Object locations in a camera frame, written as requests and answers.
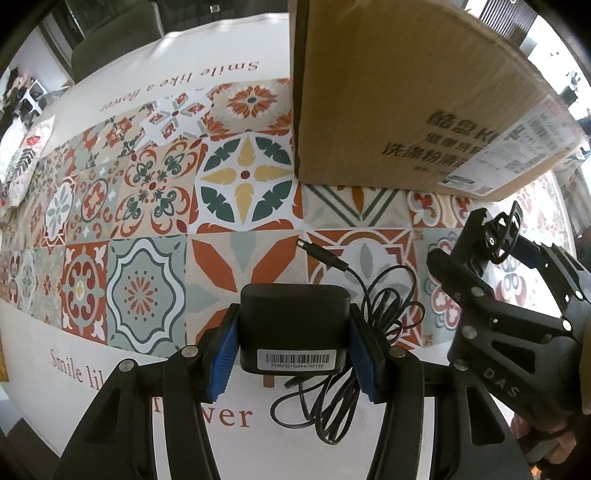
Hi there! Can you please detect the black power adapter with cable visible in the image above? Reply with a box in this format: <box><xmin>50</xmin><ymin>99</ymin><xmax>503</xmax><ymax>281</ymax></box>
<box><xmin>238</xmin><ymin>239</ymin><xmax>426</xmax><ymax>445</ymax></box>

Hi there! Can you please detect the black car key holder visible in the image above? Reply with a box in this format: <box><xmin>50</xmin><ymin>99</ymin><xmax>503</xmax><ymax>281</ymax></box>
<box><xmin>452</xmin><ymin>201</ymin><xmax>523</xmax><ymax>278</ymax></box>

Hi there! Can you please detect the person's right hand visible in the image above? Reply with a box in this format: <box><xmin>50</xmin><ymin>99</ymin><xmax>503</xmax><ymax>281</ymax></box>
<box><xmin>535</xmin><ymin>403</ymin><xmax>590</xmax><ymax>480</ymax></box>

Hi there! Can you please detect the cardboard box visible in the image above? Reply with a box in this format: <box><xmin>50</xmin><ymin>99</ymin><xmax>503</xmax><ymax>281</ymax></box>
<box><xmin>290</xmin><ymin>1</ymin><xmax>584</xmax><ymax>201</ymax></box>

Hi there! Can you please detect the patterned tile table runner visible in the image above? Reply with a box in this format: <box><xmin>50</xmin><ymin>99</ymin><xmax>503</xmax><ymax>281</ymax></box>
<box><xmin>0</xmin><ymin>78</ymin><xmax>574</xmax><ymax>360</ymax></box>

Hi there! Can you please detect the white printed snack bag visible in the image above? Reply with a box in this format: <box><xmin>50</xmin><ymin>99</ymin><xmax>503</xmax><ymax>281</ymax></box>
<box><xmin>1</xmin><ymin>116</ymin><xmax>55</xmax><ymax>211</ymax></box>

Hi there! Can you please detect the shoe rack with items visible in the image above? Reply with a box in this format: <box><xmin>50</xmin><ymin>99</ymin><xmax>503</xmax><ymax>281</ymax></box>
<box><xmin>1</xmin><ymin>68</ymin><xmax>47</xmax><ymax>127</ymax></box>

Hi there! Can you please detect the black dining chair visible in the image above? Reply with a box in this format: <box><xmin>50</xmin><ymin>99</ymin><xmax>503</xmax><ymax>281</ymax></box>
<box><xmin>71</xmin><ymin>1</ymin><xmax>164</xmax><ymax>83</ymax></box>

